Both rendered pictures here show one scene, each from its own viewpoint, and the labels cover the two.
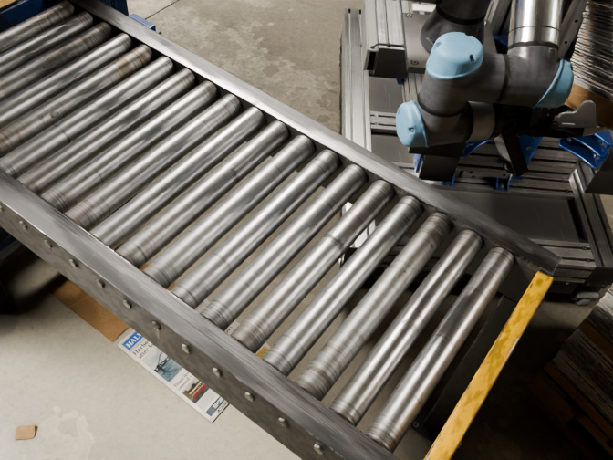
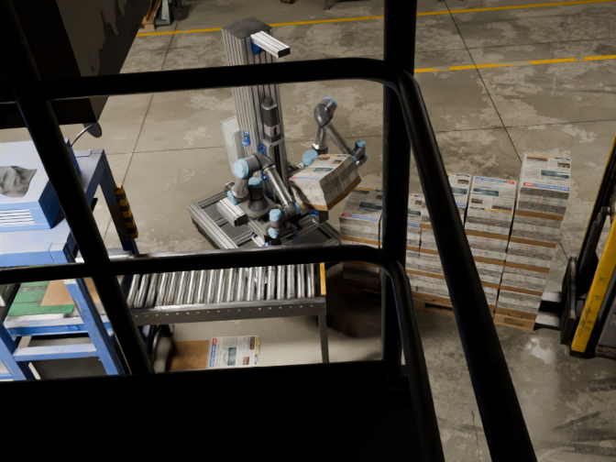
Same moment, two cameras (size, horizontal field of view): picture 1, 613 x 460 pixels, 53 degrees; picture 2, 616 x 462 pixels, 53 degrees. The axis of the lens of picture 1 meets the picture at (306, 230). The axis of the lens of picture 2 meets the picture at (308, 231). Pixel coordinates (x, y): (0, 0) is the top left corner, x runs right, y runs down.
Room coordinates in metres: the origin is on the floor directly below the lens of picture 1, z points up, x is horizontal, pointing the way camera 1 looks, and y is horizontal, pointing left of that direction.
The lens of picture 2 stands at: (-2.03, 1.07, 3.69)
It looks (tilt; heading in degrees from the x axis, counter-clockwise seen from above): 41 degrees down; 332
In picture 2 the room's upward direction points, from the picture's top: 5 degrees counter-clockwise
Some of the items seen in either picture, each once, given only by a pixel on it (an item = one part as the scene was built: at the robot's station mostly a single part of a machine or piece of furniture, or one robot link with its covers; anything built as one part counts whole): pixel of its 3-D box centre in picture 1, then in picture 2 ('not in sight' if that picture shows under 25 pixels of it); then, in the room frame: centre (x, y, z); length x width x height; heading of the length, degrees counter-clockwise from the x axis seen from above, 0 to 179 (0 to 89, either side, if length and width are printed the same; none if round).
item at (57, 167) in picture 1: (114, 129); (192, 281); (0.92, 0.42, 0.77); 0.47 x 0.05 x 0.05; 150
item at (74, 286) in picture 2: not in sight; (100, 337); (0.80, 1.09, 0.77); 0.09 x 0.09 x 1.55; 60
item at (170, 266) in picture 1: (235, 206); (241, 278); (0.75, 0.14, 0.77); 0.47 x 0.05 x 0.05; 150
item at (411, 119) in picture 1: (432, 121); (277, 229); (0.81, -0.18, 1.00); 0.11 x 0.08 x 0.09; 109
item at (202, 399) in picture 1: (196, 348); (235, 351); (0.84, 0.27, 0.00); 0.37 x 0.28 x 0.01; 60
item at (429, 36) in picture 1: (456, 24); (257, 200); (1.32, -0.28, 0.87); 0.15 x 0.15 x 0.10
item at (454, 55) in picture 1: (461, 75); (278, 217); (0.81, -0.20, 1.10); 0.11 x 0.08 x 0.11; 94
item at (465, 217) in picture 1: (266, 123); (226, 257); (1.03, 0.12, 0.74); 1.34 x 0.05 x 0.12; 60
